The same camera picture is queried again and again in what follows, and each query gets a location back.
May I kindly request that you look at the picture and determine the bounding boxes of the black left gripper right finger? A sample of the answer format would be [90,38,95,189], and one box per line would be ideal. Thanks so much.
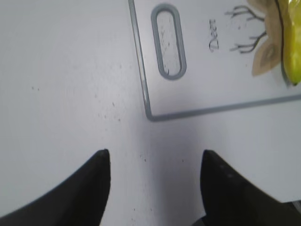
[200,150,301,226]

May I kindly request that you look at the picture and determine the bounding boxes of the yellow plastic banana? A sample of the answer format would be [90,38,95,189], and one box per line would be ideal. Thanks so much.
[276,0,301,86]

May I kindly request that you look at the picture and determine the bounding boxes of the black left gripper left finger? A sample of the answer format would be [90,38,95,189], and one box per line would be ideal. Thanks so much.
[0,149,111,226]

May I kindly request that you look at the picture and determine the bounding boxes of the white grey-rimmed cutting board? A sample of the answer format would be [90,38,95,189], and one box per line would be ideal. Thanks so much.
[128,0,301,121]

